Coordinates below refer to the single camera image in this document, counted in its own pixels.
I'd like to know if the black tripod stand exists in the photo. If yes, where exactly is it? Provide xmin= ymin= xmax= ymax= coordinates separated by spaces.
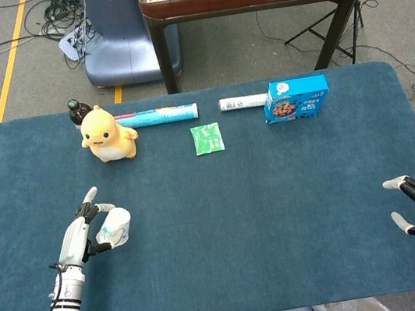
xmin=277 ymin=0 xmax=403 ymax=76

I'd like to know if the yellow plush dinosaur toy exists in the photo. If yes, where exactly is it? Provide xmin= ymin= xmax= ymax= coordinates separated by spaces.
xmin=76 ymin=99 xmax=143 ymax=168

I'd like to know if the light blue wrap roll box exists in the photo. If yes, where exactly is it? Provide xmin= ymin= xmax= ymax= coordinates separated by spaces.
xmin=113 ymin=101 xmax=201 ymax=133

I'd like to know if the blue cookie box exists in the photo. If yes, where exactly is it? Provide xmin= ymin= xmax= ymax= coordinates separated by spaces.
xmin=259 ymin=73 xmax=334 ymax=126

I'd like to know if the blue felt table mat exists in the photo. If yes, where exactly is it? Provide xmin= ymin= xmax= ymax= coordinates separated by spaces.
xmin=0 ymin=55 xmax=415 ymax=311

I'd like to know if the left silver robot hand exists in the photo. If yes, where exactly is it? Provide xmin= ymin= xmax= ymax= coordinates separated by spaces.
xmin=47 ymin=183 xmax=126 ymax=271

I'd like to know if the white printed roll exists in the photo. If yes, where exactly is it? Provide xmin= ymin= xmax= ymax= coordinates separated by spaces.
xmin=217 ymin=91 xmax=271 ymax=114

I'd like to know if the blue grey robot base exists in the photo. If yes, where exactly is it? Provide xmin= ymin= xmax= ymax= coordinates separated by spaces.
xmin=73 ymin=0 xmax=186 ymax=92

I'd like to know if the green sachet packet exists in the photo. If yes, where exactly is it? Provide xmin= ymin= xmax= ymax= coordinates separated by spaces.
xmin=189 ymin=121 xmax=228 ymax=157

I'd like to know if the tangled black cable bundle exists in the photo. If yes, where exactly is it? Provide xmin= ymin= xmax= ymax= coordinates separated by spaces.
xmin=20 ymin=0 xmax=95 ymax=48

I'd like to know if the white power strip with plugs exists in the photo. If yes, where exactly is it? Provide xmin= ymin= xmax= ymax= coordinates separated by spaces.
xmin=55 ymin=20 xmax=99 ymax=64

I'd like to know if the dark bottle with cap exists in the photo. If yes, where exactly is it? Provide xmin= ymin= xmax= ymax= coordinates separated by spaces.
xmin=66 ymin=96 xmax=95 ymax=128

